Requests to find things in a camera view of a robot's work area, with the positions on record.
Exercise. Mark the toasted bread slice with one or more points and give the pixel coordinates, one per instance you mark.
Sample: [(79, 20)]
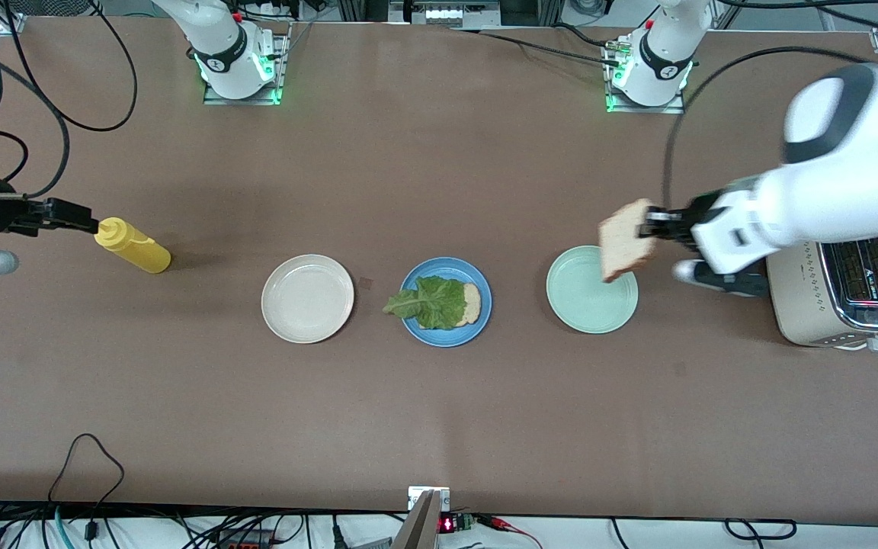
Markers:
[(626, 244), (472, 301)]

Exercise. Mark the yellow mustard squeeze bottle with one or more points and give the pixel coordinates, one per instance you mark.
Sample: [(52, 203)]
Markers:
[(138, 252)]

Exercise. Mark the green lettuce leaf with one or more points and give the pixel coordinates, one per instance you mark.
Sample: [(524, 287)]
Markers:
[(431, 301)]

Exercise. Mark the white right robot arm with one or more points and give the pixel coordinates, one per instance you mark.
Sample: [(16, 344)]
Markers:
[(225, 46)]

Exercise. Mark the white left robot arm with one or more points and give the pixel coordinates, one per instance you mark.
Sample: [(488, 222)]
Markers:
[(850, 183)]

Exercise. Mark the pale green round plate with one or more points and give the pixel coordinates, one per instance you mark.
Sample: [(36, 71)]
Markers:
[(584, 305)]

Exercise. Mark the blue round plate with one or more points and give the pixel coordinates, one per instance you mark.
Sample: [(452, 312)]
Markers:
[(447, 266)]

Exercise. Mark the beige round plate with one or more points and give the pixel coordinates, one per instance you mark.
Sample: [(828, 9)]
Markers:
[(307, 299)]

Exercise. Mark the beige chrome toaster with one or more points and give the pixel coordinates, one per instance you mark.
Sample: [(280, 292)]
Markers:
[(805, 305)]

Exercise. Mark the grey electrical box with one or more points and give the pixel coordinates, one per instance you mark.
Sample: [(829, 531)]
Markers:
[(447, 15)]

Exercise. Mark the red clip lead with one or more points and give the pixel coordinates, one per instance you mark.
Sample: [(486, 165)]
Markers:
[(500, 523)]

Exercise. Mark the orange black connector block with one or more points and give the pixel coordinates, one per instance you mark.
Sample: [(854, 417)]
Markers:
[(245, 543)]

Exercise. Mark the circuit board with red display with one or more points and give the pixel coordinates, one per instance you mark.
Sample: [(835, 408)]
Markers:
[(448, 524)]

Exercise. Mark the grey metal bar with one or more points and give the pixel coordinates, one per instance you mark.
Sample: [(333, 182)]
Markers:
[(420, 526)]

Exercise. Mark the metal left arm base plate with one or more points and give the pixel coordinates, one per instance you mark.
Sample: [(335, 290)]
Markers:
[(645, 110)]

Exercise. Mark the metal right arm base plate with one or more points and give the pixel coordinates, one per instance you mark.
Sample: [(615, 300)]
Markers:
[(283, 53)]

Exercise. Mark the white mounting bracket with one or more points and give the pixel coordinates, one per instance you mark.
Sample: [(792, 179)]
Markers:
[(416, 496)]

